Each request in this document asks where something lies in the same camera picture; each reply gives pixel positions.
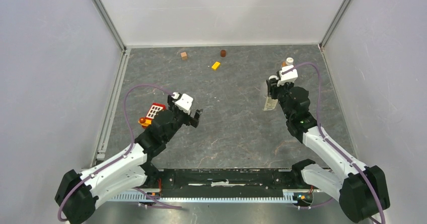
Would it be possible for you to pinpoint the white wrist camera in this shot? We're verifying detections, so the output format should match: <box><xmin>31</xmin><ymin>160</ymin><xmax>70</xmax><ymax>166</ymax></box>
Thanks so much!
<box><xmin>171</xmin><ymin>92</ymin><xmax>194</xmax><ymax>115</ymax></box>
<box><xmin>277</xmin><ymin>65</ymin><xmax>298</xmax><ymax>86</ymax></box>

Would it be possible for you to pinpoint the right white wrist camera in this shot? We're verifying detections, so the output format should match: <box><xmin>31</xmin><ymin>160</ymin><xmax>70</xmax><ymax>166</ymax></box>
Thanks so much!
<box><xmin>277</xmin><ymin>65</ymin><xmax>298</xmax><ymax>86</ymax></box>

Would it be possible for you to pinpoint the red orange toy cart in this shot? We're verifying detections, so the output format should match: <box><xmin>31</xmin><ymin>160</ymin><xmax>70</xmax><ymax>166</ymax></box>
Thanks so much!
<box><xmin>138</xmin><ymin>103</ymin><xmax>166</xmax><ymax>129</ymax></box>

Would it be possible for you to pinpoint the yellow block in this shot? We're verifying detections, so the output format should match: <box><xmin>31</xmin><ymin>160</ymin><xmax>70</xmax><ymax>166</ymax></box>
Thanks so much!
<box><xmin>211</xmin><ymin>61</ymin><xmax>221</xmax><ymax>70</ymax></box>

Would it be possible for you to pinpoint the tan wooden cube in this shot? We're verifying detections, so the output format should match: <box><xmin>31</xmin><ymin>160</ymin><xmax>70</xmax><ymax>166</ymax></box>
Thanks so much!
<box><xmin>180</xmin><ymin>52</ymin><xmax>188</xmax><ymax>60</ymax></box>

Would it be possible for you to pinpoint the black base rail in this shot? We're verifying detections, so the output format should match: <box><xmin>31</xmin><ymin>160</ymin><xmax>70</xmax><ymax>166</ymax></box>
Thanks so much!
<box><xmin>142</xmin><ymin>168</ymin><xmax>313</xmax><ymax>198</ymax></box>

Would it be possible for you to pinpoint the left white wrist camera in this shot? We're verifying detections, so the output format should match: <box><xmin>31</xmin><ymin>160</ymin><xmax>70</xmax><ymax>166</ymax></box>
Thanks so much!
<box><xmin>171</xmin><ymin>92</ymin><xmax>194</xmax><ymax>115</ymax></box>

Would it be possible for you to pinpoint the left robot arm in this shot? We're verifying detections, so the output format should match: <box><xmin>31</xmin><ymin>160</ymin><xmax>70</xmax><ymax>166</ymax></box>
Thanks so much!
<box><xmin>54</xmin><ymin>92</ymin><xmax>202</xmax><ymax>223</ymax></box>

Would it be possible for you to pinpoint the orange tea bottle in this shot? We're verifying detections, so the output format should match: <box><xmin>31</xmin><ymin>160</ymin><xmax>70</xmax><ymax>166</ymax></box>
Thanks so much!
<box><xmin>281</xmin><ymin>57</ymin><xmax>294</xmax><ymax>67</ymax></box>

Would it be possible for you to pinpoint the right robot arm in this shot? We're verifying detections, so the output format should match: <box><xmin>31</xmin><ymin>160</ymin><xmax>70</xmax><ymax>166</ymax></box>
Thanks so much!
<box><xmin>266</xmin><ymin>76</ymin><xmax>391</xmax><ymax>222</ymax></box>

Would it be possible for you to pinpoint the clear plastic bottle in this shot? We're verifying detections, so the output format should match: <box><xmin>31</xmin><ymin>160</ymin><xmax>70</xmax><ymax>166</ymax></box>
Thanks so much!
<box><xmin>262</xmin><ymin>83</ymin><xmax>278</xmax><ymax>111</ymax></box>

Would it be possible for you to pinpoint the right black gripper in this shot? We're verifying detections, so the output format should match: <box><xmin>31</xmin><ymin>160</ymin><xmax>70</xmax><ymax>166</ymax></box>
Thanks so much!
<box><xmin>267</xmin><ymin>78</ymin><xmax>295</xmax><ymax>120</ymax></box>

